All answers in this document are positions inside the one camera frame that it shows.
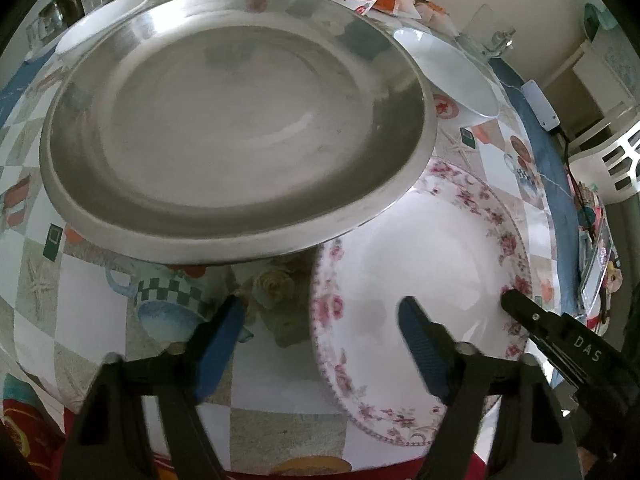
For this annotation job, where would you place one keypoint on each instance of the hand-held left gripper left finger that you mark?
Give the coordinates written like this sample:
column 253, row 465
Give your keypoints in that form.
column 220, row 347

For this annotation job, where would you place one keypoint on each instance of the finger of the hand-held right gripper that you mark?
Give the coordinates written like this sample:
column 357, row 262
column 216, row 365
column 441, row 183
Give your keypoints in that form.
column 560, row 335

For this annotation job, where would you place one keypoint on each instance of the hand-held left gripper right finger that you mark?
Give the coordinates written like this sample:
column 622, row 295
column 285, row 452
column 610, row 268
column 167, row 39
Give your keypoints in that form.
column 425, row 350

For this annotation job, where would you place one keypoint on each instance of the pink floral ceramic plate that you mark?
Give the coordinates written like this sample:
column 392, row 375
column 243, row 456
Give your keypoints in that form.
column 425, row 260

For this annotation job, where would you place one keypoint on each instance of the large stainless steel plate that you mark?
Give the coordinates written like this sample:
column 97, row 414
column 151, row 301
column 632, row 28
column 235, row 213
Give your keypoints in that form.
column 225, row 125

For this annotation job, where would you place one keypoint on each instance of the printed checkered tablecloth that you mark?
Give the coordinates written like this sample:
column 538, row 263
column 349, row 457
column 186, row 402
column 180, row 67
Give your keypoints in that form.
column 280, row 435

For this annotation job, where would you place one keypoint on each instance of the white plastic chair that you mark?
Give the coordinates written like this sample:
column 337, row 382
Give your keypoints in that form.
column 590, row 160

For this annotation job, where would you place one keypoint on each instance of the red printed cloth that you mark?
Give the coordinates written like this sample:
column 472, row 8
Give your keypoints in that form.
column 30, row 440

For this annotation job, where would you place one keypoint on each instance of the white power adapter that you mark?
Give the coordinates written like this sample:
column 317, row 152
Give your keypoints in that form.
column 540, row 102

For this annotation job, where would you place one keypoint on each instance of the white shelf unit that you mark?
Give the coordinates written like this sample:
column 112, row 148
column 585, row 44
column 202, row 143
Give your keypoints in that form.
column 600, row 75

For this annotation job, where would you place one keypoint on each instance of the clear glass mug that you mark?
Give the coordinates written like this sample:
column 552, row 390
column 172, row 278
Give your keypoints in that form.
column 492, row 40

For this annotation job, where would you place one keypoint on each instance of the orange snack packet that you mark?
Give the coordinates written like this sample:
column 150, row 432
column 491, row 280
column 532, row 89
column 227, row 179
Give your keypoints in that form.
column 435, row 12
column 395, row 2

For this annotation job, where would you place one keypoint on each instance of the small clear glass cup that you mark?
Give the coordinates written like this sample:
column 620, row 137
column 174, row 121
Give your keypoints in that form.
column 42, row 32
column 60, row 7

